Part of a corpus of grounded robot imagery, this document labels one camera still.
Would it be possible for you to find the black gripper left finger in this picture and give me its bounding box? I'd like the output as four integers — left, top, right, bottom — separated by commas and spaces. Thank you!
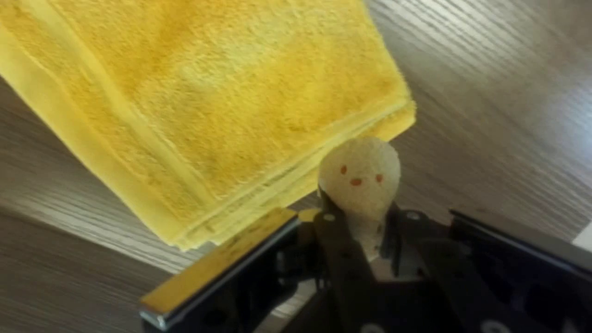
138, 211, 308, 333

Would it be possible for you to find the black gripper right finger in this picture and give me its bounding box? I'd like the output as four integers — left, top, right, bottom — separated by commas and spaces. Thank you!
451, 209, 592, 333

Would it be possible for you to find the yellow towel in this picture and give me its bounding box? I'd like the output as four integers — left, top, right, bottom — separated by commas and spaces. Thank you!
0, 0, 415, 250

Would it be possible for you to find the beige toy potato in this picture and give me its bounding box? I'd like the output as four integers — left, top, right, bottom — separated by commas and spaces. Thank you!
317, 137, 401, 218

